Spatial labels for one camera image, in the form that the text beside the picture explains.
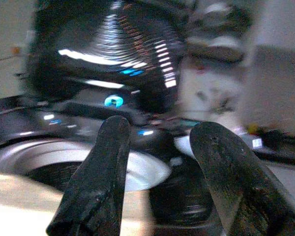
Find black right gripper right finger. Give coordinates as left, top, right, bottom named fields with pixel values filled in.
left=189, top=121, right=295, bottom=236

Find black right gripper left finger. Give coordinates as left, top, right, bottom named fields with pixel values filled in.
left=46, top=115, right=132, bottom=236

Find black top-load washing machine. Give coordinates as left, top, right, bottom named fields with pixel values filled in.
left=0, top=94, right=295, bottom=236

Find black detergent bottle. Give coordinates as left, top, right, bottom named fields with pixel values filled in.
left=148, top=157, right=216, bottom=226

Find white patterned cloth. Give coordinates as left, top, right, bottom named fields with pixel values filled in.
left=177, top=58, right=251, bottom=123

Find black glass washer lid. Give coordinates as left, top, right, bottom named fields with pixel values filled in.
left=27, top=0, right=190, bottom=114

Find cluttered wall shelf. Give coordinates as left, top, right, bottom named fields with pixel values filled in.
left=184, top=0, right=254, bottom=63

